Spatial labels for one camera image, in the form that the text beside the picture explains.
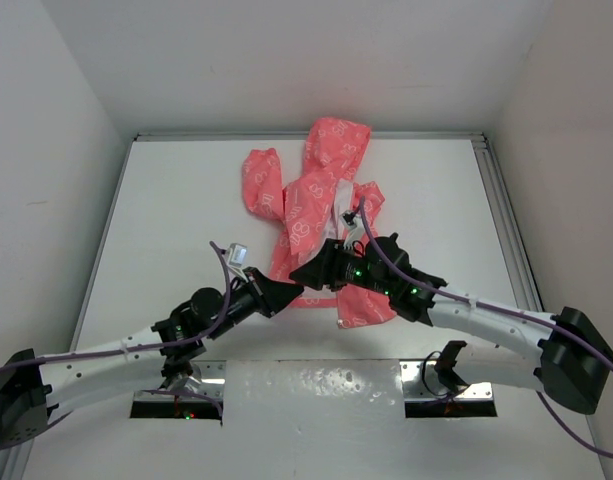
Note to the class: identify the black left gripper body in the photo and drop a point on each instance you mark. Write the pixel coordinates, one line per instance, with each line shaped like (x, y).
(259, 297)

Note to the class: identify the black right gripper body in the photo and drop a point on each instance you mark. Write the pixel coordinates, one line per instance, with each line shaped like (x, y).
(346, 266)

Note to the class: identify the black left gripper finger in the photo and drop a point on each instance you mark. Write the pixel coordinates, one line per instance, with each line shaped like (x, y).
(278, 290)
(277, 302)

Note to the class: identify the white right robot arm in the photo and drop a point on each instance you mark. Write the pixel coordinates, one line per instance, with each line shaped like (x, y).
(561, 355)

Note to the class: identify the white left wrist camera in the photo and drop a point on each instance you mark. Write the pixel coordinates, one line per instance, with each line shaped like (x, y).
(235, 258)

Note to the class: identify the pink patterned hooded jacket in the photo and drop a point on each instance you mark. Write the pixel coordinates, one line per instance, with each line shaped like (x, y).
(310, 207)

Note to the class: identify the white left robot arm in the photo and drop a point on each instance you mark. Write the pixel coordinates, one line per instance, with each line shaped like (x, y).
(37, 392)

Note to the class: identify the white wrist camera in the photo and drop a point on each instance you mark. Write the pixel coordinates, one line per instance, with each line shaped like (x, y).
(235, 258)
(352, 225)

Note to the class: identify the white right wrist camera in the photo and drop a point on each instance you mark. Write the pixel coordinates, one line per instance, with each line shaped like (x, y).
(352, 225)

